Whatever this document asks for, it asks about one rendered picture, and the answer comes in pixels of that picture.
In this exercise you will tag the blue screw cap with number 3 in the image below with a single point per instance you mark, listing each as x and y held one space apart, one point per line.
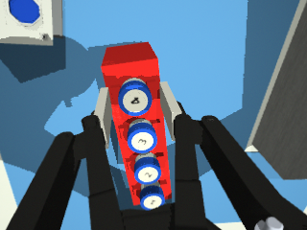
142 137

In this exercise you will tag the blue flat mat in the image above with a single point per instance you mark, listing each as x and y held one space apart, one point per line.
218 57

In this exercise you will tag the white button panel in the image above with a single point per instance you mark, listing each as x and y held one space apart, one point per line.
33 22

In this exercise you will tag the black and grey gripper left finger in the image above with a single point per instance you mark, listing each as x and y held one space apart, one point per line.
45 202

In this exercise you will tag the blue screw cap with number 1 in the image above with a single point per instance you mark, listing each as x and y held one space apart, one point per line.
151 196

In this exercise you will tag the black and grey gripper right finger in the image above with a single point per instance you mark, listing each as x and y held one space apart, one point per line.
257 203

